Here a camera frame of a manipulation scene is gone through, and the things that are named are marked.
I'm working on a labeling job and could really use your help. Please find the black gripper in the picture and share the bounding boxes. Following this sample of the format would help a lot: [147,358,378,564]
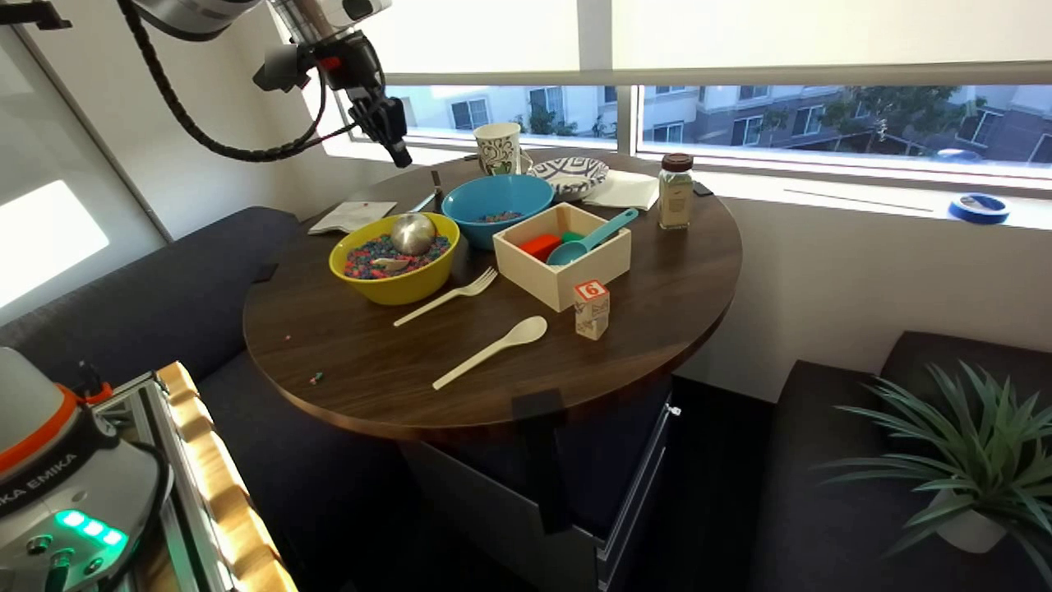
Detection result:
[316,29,419,172]

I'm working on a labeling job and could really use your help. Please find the white flat napkin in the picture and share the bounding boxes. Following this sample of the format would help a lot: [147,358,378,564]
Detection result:
[306,195,402,235]

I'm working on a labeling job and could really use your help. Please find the blue bowl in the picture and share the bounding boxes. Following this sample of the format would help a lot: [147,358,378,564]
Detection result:
[438,172,558,254]

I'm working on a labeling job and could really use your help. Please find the yellow bowl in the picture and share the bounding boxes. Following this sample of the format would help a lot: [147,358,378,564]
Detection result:
[326,209,463,309]

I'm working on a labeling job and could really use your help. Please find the orange piece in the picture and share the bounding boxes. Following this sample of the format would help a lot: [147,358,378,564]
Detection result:
[517,230,567,264]

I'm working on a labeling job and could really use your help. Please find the white folded napkin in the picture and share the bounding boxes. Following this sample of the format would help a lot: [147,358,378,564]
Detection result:
[582,168,663,213]

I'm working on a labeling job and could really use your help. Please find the white patterned mug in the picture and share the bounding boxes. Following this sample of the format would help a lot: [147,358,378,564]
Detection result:
[472,118,526,180]

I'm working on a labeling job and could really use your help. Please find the white roller blind narrow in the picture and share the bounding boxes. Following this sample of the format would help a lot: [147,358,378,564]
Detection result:
[355,0,585,80]

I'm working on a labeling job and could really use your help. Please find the colourful beads heap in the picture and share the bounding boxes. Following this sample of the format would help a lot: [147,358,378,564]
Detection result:
[343,230,454,281]

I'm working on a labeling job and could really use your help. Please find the white plastic fork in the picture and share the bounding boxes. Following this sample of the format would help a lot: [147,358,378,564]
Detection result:
[391,265,503,333]

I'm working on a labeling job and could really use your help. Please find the black white patterned plate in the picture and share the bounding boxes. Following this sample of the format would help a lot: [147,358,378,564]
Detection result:
[529,154,610,205]

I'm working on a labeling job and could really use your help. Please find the teal plastic spoon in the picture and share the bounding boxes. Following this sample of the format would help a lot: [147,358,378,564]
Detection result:
[544,205,646,269]

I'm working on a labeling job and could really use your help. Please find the light wooden box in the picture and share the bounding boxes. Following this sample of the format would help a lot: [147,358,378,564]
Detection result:
[489,201,637,315]

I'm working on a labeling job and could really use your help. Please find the white plastic spoon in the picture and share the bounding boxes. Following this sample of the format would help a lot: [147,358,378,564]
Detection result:
[426,311,552,394]

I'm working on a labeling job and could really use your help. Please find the wooden block red print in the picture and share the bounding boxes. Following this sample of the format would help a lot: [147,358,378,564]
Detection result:
[568,280,616,345]

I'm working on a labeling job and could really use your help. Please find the dark grey sofa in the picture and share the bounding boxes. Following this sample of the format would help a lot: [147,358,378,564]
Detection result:
[0,205,420,592]

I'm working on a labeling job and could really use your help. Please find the glass jar dark lid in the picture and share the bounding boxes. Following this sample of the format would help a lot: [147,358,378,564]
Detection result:
[654,151,701,233]

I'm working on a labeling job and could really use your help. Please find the dark cabinet grey front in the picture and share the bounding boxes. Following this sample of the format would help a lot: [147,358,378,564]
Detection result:
[393,376,682,592]

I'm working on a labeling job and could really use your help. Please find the light wooden crate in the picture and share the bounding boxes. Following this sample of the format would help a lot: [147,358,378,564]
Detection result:
[147,358,303,592]

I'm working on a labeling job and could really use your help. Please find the white roller blind wide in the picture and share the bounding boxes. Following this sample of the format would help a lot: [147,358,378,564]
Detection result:
[608,0,1052,76]

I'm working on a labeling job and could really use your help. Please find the dark armchair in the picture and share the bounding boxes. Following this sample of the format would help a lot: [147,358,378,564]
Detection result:
[752,325,1052,592]

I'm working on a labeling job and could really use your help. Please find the blue white round dish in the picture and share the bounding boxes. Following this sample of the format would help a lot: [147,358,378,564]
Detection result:
[948,189,1014,230]

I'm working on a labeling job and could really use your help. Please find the green spiky plant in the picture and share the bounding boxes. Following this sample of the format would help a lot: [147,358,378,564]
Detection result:
[816,358,1052,589]

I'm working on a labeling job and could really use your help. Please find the white plant pot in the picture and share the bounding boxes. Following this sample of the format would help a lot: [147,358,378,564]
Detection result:
[934,503,1014,558]

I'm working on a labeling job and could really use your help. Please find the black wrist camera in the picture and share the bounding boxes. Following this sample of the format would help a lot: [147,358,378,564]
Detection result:
[249,44,330,95]

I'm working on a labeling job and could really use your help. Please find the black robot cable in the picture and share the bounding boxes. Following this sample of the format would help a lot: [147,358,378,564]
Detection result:
[116,0,361,168]

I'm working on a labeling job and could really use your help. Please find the white window frame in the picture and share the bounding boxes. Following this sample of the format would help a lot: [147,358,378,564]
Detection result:
[326,0,1052,201]

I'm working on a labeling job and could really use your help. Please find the black mount bracket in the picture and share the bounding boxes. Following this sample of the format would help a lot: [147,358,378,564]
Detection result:
[0,0,76,32]

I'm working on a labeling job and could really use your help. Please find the grey robot base orange ring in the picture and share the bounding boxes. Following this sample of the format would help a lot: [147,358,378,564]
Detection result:
[0,343,171,592]

